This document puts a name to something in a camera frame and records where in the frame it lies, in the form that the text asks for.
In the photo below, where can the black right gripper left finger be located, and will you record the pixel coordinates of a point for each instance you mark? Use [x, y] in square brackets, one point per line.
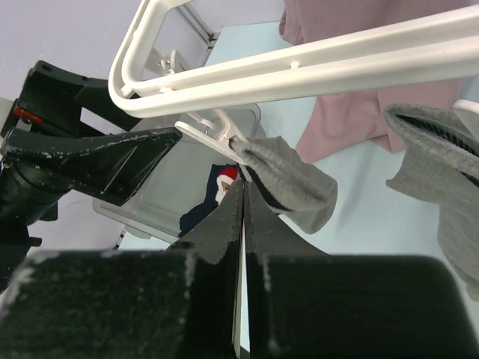
[176, 303]

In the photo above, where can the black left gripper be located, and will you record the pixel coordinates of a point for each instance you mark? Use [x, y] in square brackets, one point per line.
[49, 151]

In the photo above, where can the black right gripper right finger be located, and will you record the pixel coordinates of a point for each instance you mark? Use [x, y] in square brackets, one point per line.
[304, 303]

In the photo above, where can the grey striped sock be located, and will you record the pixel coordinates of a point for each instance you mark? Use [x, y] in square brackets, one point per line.
[301, 191]
[441, 166]

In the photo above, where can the white clothespin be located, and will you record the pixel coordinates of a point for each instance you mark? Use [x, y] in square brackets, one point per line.
[216, 134]
[165, 65]
[468, 113]

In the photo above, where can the white clip drying hanger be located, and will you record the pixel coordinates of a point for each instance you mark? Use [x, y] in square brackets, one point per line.
[433, 48]

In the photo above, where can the grey plastic bin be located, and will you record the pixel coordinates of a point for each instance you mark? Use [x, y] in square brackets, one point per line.
[177, 184]

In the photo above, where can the navy santa sock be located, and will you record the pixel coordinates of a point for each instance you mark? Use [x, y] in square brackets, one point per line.
[220, 179]

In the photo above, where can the pink tank top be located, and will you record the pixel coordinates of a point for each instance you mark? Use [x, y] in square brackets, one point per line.
[339, 121]

